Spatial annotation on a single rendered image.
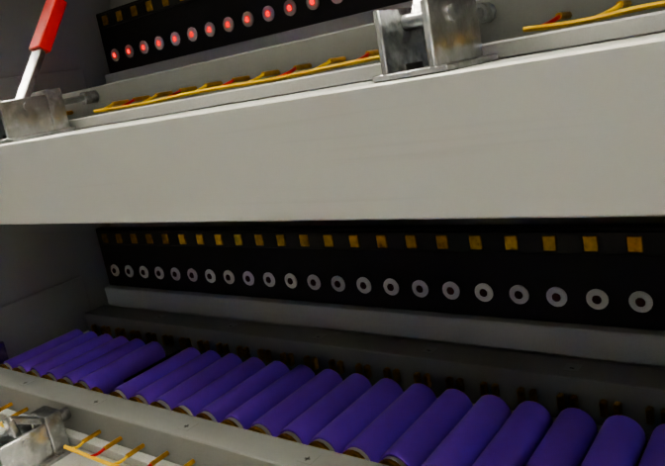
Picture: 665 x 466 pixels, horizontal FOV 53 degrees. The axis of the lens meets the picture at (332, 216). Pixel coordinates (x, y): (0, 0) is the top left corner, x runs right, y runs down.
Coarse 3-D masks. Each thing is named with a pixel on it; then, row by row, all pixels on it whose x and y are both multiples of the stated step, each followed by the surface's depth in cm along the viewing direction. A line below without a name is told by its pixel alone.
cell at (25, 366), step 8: (80, 336) 54; (88, 336) 54; (96, 336) 54; (64, 344) 52; (72, 344) 53; (48, 352) 51; (56, 352) 52; (32, 360) 50; (40, 360) 50; (24, 368) 49
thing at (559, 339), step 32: (64, 288) 60; (128, 288) 58; (0, 320) 55; (32, 320) 57; (64, 320) 60; (256, 320) 49; (288, 320) 47; (320, 320) 45; (352, 320) 43; (384, 320) 42; (416, 320) 40; (448, 320) 39; (480, 320) 38; (512, 320) 37; (0, 352) 53; (544, 352) 36; (576, 352) 35; (608, 352) 34; (640, 352) 33
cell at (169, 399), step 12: (228, 360) 44; (240, 360) 44; (204, 372) 42; (216, 372) 43; (180, 384) 41; (192, 384) 41; (204, 384) 42; (168, 396) 40; (180, 396) 40; (168, 408) 40
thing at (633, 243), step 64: (128, 256) 57; (192, 256) 52; (256, 256) 48; (320, 256) 44; (384, 256) 41; (448, 256) 38; (512, 256) 36; (576, 256) 34; (640, 256) 32; (576, 320) 35; (640, 320) 33
